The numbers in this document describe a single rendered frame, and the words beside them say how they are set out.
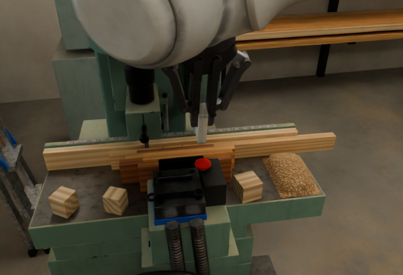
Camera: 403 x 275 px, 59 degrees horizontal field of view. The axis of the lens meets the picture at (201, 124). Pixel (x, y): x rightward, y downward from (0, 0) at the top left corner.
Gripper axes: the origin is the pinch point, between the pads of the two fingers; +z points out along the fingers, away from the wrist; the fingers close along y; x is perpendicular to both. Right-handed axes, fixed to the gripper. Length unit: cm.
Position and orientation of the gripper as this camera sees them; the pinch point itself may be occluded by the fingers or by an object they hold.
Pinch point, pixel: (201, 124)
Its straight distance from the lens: 59.1
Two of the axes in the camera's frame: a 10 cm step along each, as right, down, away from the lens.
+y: -9.9, 0.7, -1.3
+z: -0.5, 6.9, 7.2
